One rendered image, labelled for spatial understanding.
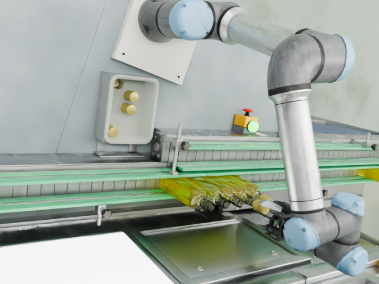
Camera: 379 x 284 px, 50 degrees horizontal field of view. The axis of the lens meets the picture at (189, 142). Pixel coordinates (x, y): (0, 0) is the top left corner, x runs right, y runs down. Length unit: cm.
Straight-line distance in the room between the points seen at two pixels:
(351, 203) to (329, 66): 32
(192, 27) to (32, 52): 47
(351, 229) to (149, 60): 83
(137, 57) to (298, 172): 71
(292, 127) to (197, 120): 73
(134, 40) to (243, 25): 38
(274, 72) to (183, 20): 39
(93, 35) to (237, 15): 45
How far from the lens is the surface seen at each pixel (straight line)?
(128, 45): 137
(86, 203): 122
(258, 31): 116
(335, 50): 101
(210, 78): 159
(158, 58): 142
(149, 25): 134
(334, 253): 108
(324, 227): 96
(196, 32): 123
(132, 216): 149
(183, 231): 134
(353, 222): 104
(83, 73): 135
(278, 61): 93
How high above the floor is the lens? 202
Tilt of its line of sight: 53 degrees down
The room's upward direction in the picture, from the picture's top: 114 degrees clockwise
